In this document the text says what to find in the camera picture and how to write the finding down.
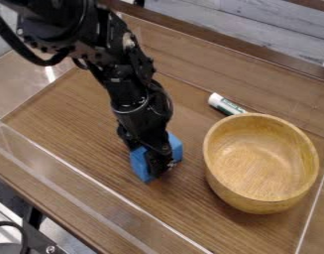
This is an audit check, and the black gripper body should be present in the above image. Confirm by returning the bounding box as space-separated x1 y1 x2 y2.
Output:
106 80 173 151

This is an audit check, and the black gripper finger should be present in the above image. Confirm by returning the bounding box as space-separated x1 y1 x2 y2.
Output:
144 145 174 178
116 127 141 151

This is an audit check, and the blue foam block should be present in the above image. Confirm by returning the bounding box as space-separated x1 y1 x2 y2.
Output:
129 133 183 183

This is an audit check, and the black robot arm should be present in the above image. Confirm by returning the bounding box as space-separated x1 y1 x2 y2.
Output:
0 0 176 181

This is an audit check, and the brown wooden bowl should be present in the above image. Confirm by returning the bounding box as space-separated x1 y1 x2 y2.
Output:
203 113 319 214

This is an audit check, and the white green glue stick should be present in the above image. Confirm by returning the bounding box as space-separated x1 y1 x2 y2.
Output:
208 93 245 115

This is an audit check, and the clear acrylic tray wall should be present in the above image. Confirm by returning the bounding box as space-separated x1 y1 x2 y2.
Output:
0 49 324 254

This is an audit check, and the black metal bracket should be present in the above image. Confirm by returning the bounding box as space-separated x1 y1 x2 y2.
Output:
22 206 68 254

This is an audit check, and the black cable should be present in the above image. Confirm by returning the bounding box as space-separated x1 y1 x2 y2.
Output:
0 6 73 67

